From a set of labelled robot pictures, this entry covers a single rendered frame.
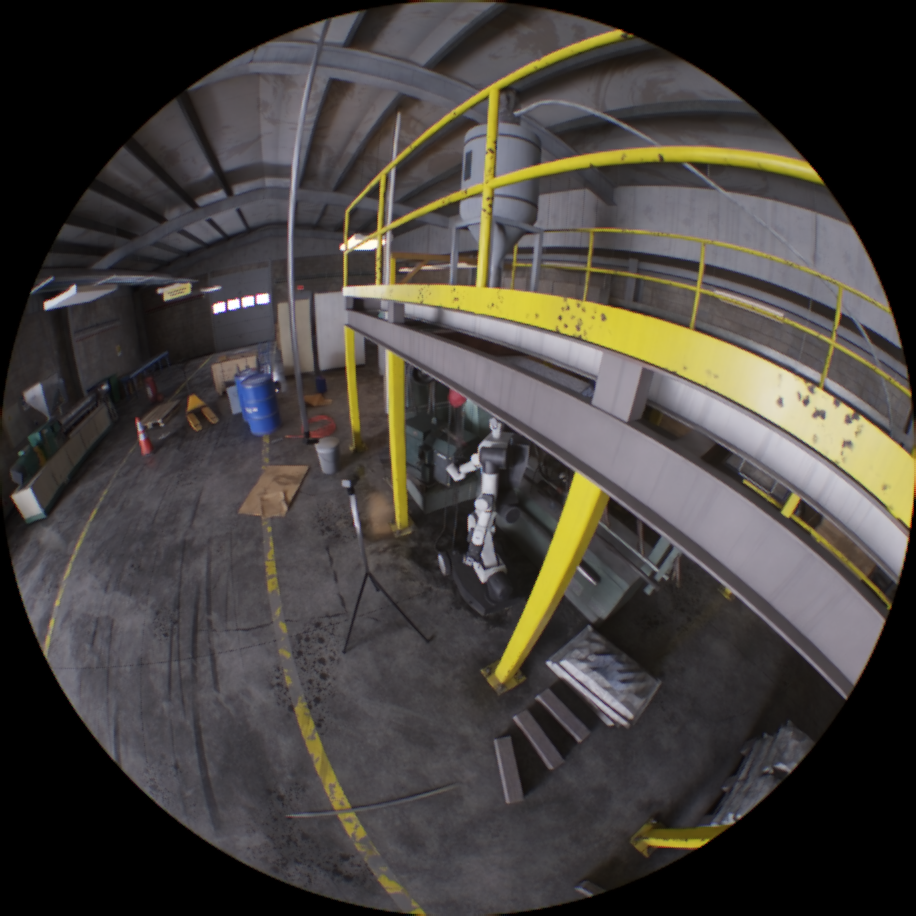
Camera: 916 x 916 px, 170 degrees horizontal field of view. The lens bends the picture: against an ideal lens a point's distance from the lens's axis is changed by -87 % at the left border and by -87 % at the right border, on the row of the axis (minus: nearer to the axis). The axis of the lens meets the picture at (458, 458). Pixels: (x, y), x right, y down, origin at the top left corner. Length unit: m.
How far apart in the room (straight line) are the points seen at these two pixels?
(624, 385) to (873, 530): 1.01
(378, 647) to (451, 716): 0.71
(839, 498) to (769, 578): 0.47
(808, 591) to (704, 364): 0.57
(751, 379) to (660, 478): 0.35
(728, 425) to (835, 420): 0.58
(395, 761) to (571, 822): 1.14
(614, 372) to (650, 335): 0.14
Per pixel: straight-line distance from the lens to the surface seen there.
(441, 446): 2.73
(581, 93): 4.88
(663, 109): 4.63
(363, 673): 2.31
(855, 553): 4.99
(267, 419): 5.30
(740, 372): 0.69
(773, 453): 1.18
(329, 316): 8.04
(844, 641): 0.97
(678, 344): 0.72
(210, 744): 2.63
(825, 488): 1.21
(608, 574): 2.30
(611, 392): 0.82
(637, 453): 0.85
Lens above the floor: 2.15
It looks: 32 degrees down
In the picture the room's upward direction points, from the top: 4 degrees clockwise
